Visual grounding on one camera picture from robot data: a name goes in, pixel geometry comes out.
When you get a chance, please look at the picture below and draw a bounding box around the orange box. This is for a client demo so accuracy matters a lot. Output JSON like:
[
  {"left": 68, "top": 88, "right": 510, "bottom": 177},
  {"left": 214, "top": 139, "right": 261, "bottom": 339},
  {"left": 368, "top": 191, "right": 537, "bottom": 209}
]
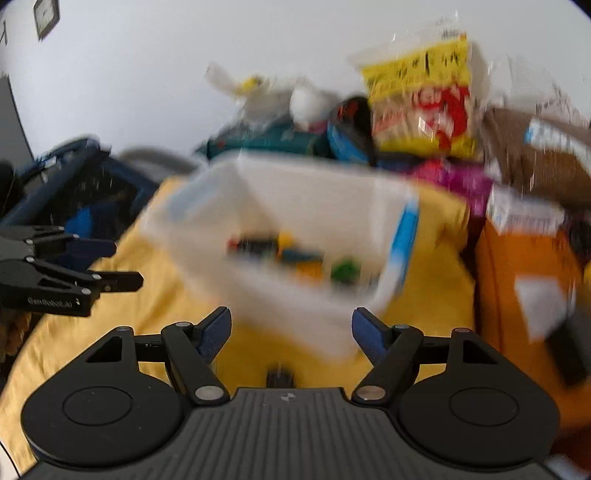
[{"left": 475, "top": 220, "right": 588, "bottom": 418}]

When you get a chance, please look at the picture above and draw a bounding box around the magenta package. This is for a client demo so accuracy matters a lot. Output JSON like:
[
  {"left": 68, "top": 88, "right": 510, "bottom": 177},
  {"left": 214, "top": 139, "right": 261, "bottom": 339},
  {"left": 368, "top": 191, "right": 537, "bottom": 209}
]
[{"left": 413, "top": 159, "right": 492, "bottom": 219}]

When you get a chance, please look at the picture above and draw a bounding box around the white round object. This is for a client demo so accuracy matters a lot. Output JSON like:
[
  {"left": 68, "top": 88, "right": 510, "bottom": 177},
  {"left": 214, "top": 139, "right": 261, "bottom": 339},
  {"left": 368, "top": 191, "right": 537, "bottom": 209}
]
[{"left": 290, "top": 87, "right": 334, "bottom": 126}]

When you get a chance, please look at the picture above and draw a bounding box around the teal box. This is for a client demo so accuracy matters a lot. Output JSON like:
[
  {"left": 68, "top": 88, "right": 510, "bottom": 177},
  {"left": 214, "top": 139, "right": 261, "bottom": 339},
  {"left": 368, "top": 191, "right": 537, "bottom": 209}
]
[{"left": 205, "top": 121, "right": 328, "bottom": 161}]

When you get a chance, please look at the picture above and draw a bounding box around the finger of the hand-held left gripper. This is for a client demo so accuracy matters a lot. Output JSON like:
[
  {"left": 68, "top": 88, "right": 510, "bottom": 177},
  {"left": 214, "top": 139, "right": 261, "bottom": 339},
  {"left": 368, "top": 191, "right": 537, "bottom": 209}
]
[
  {"left": 0, "top": 224, "right": 117, "bottom": 274},
  {"left": 0, "top": 257, "right": 145, "bottom": 318}
]

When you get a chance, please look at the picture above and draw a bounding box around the brown bag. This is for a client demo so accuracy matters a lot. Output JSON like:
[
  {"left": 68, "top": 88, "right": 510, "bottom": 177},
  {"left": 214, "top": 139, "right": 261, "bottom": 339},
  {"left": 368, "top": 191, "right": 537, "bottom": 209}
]
[{"left": 482, "top": 107, "right": 591, "bottom": 206}]

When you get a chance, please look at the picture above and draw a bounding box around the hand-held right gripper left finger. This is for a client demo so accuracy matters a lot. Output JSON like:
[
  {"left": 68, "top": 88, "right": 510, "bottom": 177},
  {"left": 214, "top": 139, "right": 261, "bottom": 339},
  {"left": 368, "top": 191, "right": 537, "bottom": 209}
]
[{"left": 84, "top": 306, "right": 232, "bottom": 407}]

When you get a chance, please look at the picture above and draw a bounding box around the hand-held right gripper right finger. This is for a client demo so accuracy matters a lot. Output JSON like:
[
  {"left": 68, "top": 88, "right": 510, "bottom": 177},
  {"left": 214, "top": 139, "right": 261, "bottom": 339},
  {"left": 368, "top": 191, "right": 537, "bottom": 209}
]
[{"left": 351, "top": 308, "right": 505, "bottom": 407}]

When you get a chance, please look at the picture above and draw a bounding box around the yellow and red snack bag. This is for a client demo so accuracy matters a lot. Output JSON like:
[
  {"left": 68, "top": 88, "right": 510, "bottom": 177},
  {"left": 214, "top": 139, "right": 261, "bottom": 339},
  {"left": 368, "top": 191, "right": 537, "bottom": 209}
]
[{"left": 348, "top": 21, "right": 490, "bottom": 158}]

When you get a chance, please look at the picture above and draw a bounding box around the black red blue package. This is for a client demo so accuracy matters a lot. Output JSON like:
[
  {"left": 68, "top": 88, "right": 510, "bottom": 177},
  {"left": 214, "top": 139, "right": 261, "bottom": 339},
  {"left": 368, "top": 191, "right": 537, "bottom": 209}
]
[{"left": 327, "top": 96, "right": 376, "bottom": 165}]

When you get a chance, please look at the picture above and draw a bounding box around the dark wall clock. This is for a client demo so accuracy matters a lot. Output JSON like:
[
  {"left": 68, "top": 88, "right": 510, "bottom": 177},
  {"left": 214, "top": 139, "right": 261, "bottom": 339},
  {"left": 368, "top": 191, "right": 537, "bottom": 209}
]
[{"left": 33, "top": 0, "right": 62, "bottom": 42}]

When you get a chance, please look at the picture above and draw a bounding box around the black flat object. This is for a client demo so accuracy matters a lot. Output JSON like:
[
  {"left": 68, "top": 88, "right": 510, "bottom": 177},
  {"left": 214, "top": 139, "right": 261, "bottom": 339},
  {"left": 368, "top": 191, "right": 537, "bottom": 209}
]
[{"left": 545, "top": 318, "right": 590, "bottom": 387}]

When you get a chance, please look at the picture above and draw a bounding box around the white plastic bag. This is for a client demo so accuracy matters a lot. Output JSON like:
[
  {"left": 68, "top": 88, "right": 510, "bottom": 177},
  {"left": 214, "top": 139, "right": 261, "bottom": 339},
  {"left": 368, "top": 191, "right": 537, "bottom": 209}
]
[{"left": 205, "top": 62, "right": 296, "bottom": 126}]

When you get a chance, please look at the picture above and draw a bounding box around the white plastic storage bin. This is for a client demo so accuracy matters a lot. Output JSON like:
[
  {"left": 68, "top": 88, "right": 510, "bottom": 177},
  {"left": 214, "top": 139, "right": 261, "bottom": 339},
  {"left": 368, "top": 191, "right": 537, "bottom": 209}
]
[{"left": 141, "top": 151, "right": 422, "bottom": 361}]

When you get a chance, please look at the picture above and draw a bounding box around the white box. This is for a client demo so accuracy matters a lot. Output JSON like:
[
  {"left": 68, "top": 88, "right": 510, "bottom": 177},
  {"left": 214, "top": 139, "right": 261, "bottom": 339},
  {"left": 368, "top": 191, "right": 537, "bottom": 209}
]
[{"left": 486, "top": 184, "right": 566, "bottom": 237}]

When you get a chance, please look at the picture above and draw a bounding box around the black and blue mesh carrier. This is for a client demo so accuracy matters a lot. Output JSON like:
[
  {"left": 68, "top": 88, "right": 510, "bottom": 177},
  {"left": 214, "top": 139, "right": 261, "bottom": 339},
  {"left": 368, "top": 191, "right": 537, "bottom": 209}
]
[{"left": 0, "top": 137, "right": 160, "bottom": 241}]

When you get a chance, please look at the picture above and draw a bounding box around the dark grey panel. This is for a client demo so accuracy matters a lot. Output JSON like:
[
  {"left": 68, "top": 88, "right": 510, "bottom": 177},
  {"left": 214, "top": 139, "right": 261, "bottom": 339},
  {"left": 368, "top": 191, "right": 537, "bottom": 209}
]
[{"left": 0, "top": 74, "right": 34, "bottom": 163}]

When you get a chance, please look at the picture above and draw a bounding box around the yellow cloth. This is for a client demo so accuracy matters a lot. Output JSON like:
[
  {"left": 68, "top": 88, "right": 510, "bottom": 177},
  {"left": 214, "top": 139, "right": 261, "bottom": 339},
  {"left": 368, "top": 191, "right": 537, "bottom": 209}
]
[{"left": 0, "top": 175, "right": 478, "bottom": 472}]

